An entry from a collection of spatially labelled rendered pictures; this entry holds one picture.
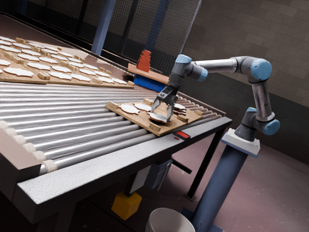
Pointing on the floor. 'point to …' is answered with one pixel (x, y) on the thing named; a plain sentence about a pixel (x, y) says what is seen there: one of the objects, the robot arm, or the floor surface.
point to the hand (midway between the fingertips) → (158, 117)
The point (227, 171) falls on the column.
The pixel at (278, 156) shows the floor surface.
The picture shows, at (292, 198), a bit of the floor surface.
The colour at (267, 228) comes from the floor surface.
